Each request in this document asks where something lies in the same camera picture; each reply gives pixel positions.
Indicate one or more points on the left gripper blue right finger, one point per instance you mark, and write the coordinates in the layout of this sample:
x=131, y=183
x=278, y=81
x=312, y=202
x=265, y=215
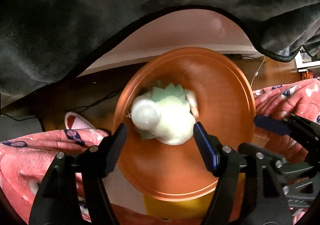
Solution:
x=207, y=145

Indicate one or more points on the white green plush toy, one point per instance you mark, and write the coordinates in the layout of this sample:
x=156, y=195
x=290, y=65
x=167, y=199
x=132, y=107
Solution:
x=166, y=114

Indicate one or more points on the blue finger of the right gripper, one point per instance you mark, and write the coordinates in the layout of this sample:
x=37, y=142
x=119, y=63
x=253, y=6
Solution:
x=266, y=123

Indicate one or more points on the white black logo blanket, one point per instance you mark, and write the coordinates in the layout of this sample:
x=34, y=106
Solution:
x=44, y=41

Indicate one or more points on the orange trash bin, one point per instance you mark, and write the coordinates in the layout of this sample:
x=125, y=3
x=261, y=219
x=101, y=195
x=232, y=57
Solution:
x=169, y=166

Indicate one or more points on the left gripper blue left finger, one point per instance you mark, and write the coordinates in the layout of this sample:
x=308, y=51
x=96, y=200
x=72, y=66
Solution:
x=111, y=148

